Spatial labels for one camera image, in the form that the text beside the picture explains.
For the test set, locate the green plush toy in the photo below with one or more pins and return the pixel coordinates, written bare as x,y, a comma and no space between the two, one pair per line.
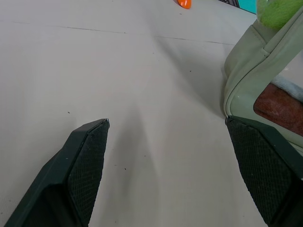
275,11

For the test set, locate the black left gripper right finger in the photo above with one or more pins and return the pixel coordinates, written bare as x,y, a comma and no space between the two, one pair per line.
262,165

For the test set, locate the brown plush item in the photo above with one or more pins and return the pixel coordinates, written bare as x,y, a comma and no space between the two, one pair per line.
281,106

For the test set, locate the pale green fabric bag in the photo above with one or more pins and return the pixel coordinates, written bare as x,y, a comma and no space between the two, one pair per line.
246,78

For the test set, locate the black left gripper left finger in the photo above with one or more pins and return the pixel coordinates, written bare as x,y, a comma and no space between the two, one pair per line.
71,175

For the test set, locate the teal box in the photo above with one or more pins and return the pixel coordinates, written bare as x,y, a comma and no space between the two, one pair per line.
246,4

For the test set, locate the light blue plush item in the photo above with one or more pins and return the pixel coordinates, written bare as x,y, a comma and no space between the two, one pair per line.
290,88

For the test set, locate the orange plastic object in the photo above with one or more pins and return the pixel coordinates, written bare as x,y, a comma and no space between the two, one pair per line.
184,3

